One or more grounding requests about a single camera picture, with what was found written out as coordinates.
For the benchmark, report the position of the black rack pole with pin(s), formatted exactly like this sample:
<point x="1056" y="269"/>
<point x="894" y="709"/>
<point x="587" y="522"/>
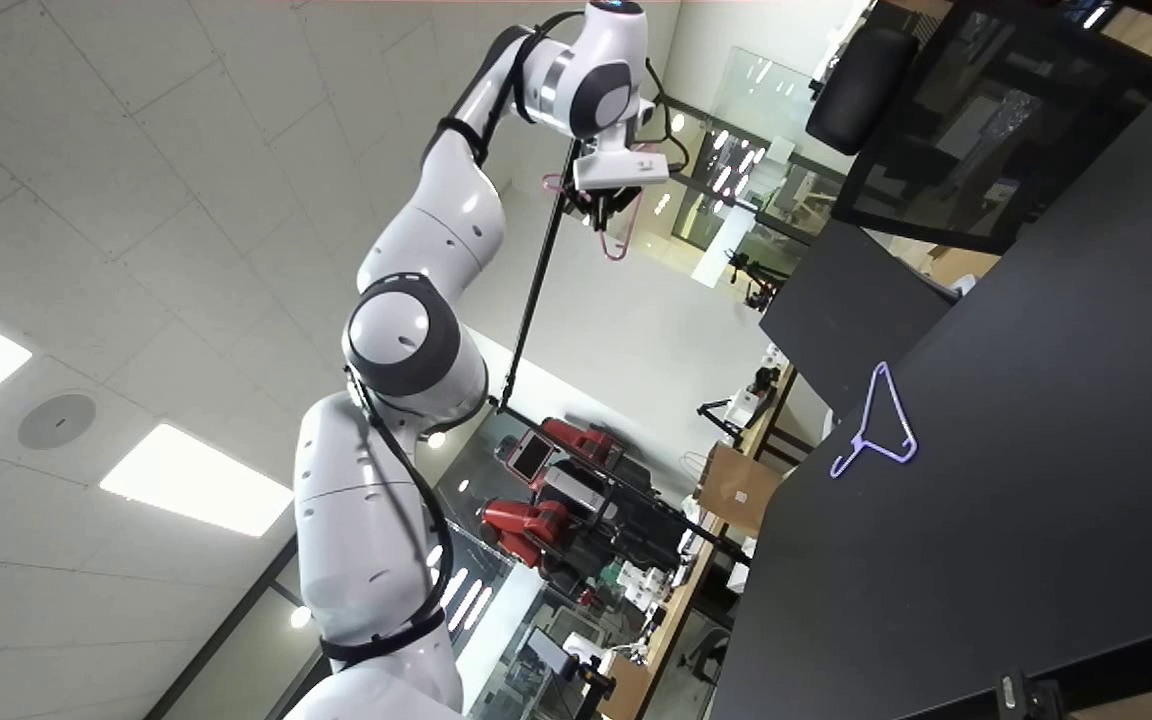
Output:
<point x="535" y="306"/>

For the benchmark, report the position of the round ceiling speaker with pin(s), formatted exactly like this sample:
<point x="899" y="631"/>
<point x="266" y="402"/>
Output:
<point x="56" y="421"/>

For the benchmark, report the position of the large rectangular ceiling light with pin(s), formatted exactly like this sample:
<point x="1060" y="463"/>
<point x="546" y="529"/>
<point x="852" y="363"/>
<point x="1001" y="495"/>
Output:
<point x="198" y="482"/>

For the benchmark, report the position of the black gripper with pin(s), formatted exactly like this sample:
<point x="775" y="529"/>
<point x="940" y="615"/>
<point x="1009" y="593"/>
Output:
<point x="608" y="201"/>

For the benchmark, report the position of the black office chair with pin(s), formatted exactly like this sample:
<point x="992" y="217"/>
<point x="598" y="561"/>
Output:
<point x="858" y="84"/>

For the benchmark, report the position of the brown cardboard box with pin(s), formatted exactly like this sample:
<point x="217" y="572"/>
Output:
<point x="741" y="489"/>

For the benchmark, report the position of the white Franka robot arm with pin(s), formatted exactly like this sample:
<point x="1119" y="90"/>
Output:
<point x="403" y="347"/>

